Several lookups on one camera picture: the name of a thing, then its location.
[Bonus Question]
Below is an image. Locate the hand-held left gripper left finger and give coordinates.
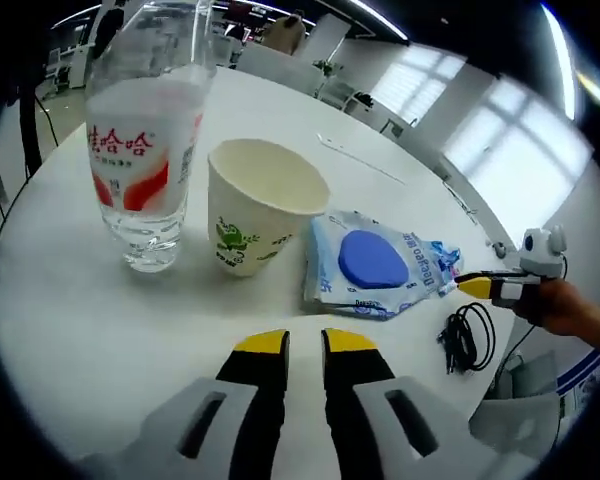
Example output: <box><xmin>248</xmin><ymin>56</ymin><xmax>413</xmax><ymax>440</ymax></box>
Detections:
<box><xmin>142</xmin><ymin>328</ymin><xmax>292</xmax><ymax>480</ymax></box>

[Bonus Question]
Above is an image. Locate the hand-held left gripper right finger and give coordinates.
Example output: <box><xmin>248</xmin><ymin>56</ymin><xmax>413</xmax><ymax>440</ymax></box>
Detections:
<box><xmin>321</xmin><ymin>328</ymin><xmax>486</xmax><ymax>480</ymax></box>

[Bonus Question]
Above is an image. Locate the black cable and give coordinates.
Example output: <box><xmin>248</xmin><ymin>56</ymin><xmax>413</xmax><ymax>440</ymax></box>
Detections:
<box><xmin>435</xmin><ymin>301</ymin><xmax>497</xmax><ymax>375</ymax></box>

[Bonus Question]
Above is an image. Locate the blue white wet wipes packet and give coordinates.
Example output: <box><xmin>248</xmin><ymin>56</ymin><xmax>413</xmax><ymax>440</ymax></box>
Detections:
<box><xmin>303</xmin><ymin>208</ymin><xmax>465</xmax><ymax>322</ymax></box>

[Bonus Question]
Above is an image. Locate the white paper cup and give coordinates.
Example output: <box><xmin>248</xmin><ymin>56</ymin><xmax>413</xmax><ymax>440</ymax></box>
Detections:
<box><xmin>207</xmin><ymin>138</ymin><xmax>331</xmax><ymax>279</ymax></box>

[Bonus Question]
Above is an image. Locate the clear plastic water bottle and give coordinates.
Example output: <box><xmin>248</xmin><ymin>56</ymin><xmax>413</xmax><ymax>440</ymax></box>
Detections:
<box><xmin>83</xmin><ymin>0</ymin><xmax>219</xmax><ymax>274</ymax></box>

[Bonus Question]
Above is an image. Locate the person's right hand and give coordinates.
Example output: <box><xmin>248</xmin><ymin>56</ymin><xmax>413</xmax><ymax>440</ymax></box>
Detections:
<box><xmin>512</xmin><ymin>278</ymin><xmax>599</xmax><ymax>337</ymax></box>

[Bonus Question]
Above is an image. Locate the window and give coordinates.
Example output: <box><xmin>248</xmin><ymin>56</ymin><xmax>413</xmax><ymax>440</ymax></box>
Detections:
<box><xmin>442</xmin><ymin>82</ymin><xmax>594</xmax><ymax>221</ymax></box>
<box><xmin>369</xmin><ymin>43</ymin><xmax>466</xmax><ymax>121</ymax></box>

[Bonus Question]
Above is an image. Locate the grey office chair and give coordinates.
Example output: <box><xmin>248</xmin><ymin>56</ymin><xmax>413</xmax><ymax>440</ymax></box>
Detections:
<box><xmin>468</xmin><ymin>349</ymin><xmax>564</xmax><ymax>454</ymax></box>

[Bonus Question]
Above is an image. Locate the ceiling light strip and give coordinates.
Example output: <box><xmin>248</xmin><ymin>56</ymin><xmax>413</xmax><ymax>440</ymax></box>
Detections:
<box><xmin>542</xmin><ymin>4</ymin><xmax>579</xmax><ymax>121</ymax></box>
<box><xmin>349</xmin><ymin>0</ymin><xmax>411</xmax><ymax>41</ymax></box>

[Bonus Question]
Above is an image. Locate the white office chair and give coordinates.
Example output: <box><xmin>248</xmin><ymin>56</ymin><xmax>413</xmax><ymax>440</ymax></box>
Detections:
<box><xmin>322</xmin><ymin>78</ymin><xmax>356</xmax><ymax>109</ymax></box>

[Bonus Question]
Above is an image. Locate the white low partition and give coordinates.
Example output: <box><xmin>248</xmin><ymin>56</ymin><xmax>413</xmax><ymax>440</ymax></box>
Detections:
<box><xmin>237</xmin><ymin>47</ymin><xmax>321</xmax><ymax>96</ymax></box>

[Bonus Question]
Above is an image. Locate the thin dark cable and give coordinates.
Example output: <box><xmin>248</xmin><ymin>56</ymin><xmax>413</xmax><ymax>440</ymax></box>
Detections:
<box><xmin>442</xmin><ymin>178</ymin><xmax>481</xmax><ymax>227</ymax></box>

